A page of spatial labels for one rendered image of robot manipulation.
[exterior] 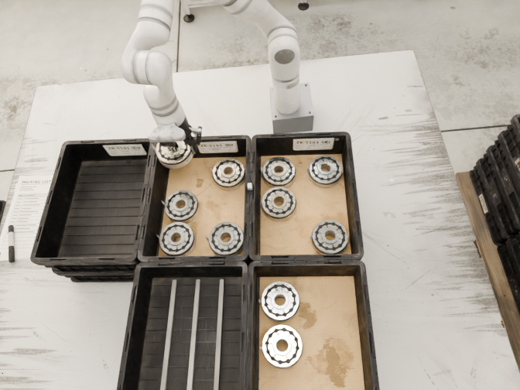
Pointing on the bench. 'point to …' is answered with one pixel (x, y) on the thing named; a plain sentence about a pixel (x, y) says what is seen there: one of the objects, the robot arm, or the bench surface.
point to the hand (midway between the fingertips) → (184, 148)
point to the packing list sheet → (25, 215)
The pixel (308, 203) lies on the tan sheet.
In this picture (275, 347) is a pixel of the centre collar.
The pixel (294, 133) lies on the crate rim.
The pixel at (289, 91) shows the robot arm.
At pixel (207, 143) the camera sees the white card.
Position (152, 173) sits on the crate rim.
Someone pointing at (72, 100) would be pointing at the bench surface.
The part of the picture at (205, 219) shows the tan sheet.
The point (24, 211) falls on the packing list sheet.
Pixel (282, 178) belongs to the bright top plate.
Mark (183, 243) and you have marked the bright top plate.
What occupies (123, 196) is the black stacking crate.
